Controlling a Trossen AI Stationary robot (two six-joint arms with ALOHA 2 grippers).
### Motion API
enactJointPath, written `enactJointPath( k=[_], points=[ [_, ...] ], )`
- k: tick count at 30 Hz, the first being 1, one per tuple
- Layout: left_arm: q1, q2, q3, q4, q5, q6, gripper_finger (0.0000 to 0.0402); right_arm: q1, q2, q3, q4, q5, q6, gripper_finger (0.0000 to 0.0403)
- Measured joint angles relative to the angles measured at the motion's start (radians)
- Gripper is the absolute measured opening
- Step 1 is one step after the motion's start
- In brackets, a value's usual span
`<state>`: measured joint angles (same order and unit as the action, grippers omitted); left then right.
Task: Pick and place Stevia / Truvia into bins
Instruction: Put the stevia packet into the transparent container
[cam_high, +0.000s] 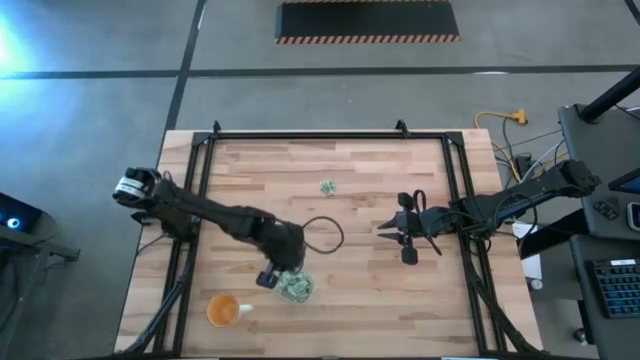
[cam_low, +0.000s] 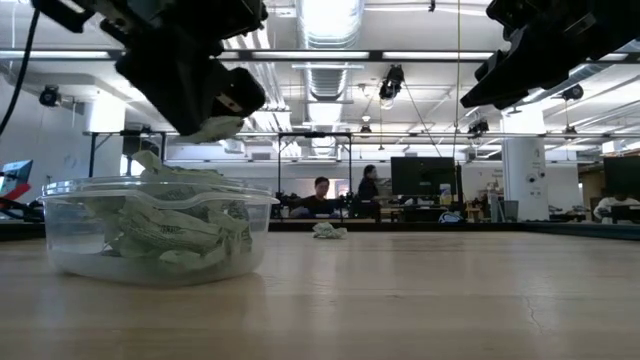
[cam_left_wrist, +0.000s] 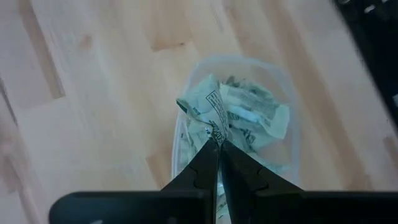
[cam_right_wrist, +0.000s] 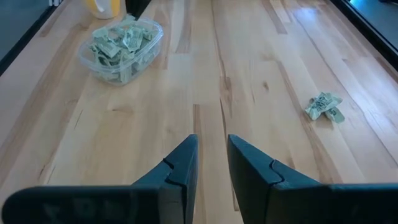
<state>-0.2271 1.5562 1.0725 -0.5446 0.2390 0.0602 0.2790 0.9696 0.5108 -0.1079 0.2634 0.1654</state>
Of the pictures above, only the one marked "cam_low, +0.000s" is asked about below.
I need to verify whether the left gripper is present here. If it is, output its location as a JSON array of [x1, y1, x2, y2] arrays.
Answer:
[[94, 0, 269, 136]]

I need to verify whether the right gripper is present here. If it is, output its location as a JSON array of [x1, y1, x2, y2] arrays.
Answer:
[[459, 0, 640, 110]]

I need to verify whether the clear plastic container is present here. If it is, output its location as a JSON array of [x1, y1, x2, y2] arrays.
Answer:
[[37, 174, 280, 289]]

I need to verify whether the black hanging box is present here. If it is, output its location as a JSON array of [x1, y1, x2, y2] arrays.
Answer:
[[122, 134, 162, 161]]

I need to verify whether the white round pillar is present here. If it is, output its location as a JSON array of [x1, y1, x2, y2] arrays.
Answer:
[[501, 107, 550, 222]]

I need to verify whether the black computer monitor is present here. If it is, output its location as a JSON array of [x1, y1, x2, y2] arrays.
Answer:
[[390, 156, 464, 197]]

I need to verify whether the large dark screen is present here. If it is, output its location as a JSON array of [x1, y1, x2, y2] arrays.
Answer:
[[603, 155, 640, 197]]

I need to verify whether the person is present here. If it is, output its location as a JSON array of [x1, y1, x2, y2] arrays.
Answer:
[[357, 163, 385, 219], [593, 194, 640, 225], [292, 175, 345, 220]]

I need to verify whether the tilted computer screen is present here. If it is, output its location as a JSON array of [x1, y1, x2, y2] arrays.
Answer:
[[0, 159, 35, 201]]

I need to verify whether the black workstation frame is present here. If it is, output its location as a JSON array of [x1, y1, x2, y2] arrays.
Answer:
[[276, 131, 354, 221]]

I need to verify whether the black overhead camera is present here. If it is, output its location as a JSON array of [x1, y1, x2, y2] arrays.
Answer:
[[378, 63, 406, 101]]

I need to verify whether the silver ventilation duct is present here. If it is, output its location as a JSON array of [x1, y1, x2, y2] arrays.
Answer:
[[294, 0, 365, 101]]

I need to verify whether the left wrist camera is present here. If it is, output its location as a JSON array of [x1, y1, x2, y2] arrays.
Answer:
[[29, 0, 96, 35]]

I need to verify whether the black table frame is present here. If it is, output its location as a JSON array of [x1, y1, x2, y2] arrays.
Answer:
[[0, 219, 640, 243]]

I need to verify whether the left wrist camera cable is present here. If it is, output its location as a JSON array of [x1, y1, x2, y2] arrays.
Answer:
[[0, 8, 42, 137]]

